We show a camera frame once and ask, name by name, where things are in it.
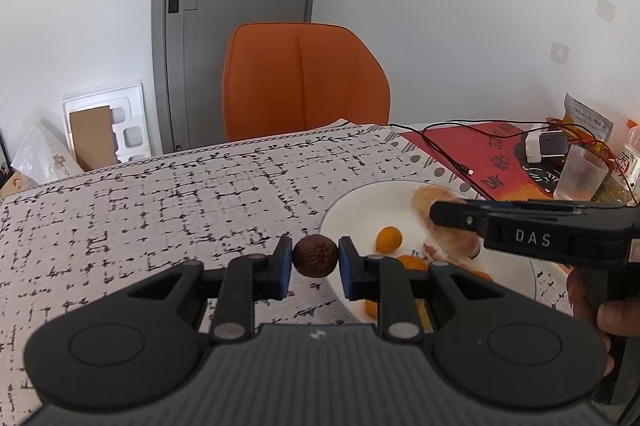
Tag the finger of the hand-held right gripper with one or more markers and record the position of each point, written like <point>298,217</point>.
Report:
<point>452,216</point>

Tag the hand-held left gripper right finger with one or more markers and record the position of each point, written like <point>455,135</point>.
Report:
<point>346,272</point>

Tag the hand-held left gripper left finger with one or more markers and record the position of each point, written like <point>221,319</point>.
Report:
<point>284,269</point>

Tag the bread piece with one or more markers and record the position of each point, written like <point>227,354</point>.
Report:
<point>440,238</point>

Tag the dark brown wrinkled fruit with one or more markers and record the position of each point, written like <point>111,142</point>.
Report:
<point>315,256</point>

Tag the large orange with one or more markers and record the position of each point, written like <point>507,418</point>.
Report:
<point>412,262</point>

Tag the white plate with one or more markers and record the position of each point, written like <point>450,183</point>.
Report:
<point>360,211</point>

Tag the small orange tangerine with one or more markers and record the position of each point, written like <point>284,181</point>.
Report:
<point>481,276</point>

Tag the person's right hand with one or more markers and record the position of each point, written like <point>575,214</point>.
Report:
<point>620,318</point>

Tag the small orange kumquat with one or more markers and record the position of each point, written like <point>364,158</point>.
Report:
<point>389,240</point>

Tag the clear plastic cup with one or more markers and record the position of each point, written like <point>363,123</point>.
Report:
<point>575,176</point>

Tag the red printed mat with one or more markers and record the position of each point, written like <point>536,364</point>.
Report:
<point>492,151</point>

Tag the white power adapter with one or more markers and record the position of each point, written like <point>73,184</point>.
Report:
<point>542,146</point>

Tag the orange-capped plastic bottle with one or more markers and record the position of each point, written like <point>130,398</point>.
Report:
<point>631,161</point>

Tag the snack packet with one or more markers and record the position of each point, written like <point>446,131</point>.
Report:
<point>590,118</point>

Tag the orange chair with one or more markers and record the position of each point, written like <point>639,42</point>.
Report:
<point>305,81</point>

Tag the white foam tray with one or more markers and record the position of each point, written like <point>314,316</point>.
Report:
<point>132,106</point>

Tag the brown cardboard sheet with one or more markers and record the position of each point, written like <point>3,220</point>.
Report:
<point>92,136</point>

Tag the translucent plastic bag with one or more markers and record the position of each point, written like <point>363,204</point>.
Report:
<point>42,153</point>

